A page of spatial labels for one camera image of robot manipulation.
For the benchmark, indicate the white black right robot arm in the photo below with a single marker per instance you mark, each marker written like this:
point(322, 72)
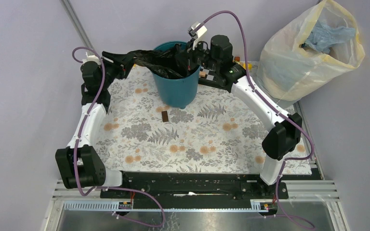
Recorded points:
point(284, 129)

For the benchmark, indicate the dark brown rectangular tile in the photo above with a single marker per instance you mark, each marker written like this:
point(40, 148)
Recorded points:
point(165, 117)

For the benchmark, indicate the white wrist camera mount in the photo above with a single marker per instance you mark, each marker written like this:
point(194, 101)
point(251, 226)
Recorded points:
point(91, 58)
point(196, 31)

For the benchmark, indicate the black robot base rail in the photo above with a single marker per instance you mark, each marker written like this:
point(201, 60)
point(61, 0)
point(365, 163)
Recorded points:
point(195, 190)

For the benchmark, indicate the blue crumpled plastic sheet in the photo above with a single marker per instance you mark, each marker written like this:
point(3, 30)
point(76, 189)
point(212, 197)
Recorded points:
point(323, 37)

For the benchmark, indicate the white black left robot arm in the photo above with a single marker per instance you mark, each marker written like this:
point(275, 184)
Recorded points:
point(79, 163)

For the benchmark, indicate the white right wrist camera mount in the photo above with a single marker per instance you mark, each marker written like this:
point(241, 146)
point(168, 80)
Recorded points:
point(196, 31)

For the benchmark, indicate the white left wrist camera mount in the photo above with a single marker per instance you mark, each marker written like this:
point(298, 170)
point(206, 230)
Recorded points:
point(91, 58)

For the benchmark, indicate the black white checkerboard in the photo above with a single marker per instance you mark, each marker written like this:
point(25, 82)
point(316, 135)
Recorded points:
point(210, 79)

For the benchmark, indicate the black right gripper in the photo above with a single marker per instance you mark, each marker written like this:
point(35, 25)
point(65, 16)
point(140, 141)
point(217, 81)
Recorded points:
point(191, 54)

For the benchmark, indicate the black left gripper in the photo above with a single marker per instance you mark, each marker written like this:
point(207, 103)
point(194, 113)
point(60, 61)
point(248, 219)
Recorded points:
point(125, 59)

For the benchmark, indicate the floral patterned table mat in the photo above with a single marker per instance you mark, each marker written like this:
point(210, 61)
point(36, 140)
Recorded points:
point(216, 133)

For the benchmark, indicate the large translucent plastic bag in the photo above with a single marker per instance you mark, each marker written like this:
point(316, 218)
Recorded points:
point(287, 72)

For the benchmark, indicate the black trash bag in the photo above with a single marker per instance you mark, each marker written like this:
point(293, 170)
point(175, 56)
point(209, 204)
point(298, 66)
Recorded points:
point(159, 62)

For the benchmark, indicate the teal plastic trash bin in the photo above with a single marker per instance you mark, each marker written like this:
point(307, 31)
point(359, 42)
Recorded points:
point(174, 91)

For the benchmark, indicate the yellow block near bag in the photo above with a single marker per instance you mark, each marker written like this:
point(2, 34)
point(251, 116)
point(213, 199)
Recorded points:
point(247, 66)

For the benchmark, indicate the aluminium frame post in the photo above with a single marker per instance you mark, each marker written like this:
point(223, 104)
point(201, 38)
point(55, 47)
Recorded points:
point(87, 45)

